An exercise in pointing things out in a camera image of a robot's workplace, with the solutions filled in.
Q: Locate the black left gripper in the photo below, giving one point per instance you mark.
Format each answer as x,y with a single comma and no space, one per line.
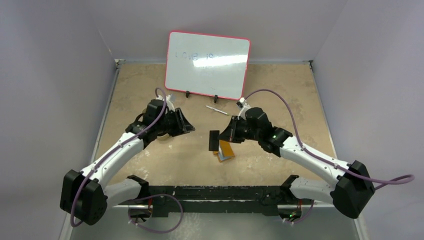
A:
182,126

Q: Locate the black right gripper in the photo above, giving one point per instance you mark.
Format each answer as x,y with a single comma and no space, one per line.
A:
234,129

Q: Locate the yellow leather card holder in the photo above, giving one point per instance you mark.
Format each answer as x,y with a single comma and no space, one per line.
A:
225,151

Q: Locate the beige oval plastic tray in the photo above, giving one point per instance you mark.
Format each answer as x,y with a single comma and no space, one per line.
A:
163,137

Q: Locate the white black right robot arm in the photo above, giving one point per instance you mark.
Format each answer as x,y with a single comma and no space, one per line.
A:
344,185

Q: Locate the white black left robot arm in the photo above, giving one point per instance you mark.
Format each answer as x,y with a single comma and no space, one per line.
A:
87,195

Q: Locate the white marker pen green cap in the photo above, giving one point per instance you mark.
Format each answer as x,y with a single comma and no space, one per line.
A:
217,110

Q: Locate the pink framed whiteboard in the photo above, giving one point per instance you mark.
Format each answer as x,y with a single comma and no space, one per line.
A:
207,64

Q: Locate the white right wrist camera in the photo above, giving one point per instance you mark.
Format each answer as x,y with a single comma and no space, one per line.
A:
243,106

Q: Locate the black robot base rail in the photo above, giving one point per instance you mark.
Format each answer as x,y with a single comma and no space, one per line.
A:
268,200

